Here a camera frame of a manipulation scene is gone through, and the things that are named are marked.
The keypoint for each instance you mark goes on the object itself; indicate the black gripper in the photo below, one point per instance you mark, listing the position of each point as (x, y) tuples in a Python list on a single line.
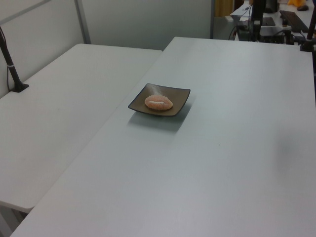
[(258, 10)]

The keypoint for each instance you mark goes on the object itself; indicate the orange round bread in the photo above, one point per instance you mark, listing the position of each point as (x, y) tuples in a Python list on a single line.
[(158, 102)]

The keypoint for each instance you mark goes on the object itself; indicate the brown square ceramic plate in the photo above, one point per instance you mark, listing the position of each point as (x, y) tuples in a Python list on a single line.
[(177, 97)]

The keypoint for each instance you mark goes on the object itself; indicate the flat black pad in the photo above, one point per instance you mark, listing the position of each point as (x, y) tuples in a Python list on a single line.
[(269, 21)]

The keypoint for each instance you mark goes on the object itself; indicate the black electronics box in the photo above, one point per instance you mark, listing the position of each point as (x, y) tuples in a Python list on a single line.
[(271, 32)]

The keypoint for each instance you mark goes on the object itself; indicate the dark green device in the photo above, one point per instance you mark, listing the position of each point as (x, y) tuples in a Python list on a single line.
[(243, 34)]

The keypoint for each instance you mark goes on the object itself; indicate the dark monitor stand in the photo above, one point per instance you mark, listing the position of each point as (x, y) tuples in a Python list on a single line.
[(271, 6)]

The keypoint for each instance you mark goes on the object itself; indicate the black keyboard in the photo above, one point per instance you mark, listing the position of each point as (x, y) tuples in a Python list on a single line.
[(293, 19)]

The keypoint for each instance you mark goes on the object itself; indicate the yellow brown panel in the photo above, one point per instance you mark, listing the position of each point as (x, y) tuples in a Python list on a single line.
[(223, 7)]

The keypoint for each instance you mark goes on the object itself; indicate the yellow object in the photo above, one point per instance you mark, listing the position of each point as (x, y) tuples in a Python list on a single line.
[(296, 2)]

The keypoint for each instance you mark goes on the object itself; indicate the small brown object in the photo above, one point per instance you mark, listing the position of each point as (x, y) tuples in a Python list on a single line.
[(303, 8)]

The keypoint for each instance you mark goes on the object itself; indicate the grey metal partition post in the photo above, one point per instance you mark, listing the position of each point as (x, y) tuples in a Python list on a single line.
[(211, 18)]

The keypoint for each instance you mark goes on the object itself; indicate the black camera pole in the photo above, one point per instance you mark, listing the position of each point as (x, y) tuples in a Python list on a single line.
[(21, 87), (310, 32)]

